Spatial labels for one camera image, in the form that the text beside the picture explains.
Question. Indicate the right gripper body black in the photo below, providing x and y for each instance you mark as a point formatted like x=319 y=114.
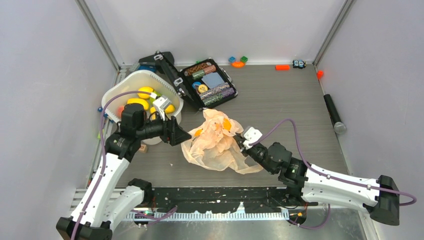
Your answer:
x=257 y=151

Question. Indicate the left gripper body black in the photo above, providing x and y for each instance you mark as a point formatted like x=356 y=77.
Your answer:
x=166 y=137

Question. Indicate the translucent plastic bag banana print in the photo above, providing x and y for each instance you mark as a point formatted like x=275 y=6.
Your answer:
x=212 y=145

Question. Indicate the green fake pear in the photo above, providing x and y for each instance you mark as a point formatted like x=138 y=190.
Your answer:
x=154 y=95

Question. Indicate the red fake apple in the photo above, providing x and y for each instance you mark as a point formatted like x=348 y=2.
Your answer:
x=119 y=111

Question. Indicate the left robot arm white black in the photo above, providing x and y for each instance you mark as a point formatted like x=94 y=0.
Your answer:
x=96 y=217

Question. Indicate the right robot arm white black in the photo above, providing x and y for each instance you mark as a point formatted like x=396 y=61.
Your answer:
x=313 y=184

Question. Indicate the yellow fake banana piece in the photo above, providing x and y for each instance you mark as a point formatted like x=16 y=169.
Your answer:
x=170 y=109

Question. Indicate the yellow fake lemon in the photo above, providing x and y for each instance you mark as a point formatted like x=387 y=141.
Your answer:
x=144 y=92

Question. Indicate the yellow fake mango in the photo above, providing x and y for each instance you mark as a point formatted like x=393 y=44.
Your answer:
x=140 y=101

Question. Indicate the small wooden cube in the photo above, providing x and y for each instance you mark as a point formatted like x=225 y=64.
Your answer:
x=143 y=148

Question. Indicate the black poker chip case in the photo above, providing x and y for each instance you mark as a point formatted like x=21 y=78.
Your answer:
x=203 y=85

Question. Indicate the white plastic basin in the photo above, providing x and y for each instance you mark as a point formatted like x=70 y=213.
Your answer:
x=134 y=81

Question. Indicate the black microphone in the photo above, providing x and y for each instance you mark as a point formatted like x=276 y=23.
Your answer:
x=338 y=126

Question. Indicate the orange block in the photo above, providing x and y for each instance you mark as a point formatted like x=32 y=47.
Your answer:
x=282 y=67

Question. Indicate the blue toy cube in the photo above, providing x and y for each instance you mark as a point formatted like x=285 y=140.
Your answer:
x=232 y=59

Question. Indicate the green toy cube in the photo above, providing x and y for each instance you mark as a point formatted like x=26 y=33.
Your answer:
x=243 y=59

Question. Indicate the small toy car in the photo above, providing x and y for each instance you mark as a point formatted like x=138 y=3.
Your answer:
x=298 y=64

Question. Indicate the orange corner piece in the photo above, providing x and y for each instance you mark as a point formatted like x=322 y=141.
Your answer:
x=319 y=74

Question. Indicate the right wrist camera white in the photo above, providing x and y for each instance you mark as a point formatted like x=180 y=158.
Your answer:
x=250 y=136

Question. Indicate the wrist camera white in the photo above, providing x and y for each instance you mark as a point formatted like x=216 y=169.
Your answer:
x=160 y=105
x=250 y=136

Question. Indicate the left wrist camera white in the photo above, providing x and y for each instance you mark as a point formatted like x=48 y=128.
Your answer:
x=160 y=105

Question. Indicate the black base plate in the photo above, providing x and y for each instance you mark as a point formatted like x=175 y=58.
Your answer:
x=220 y=200

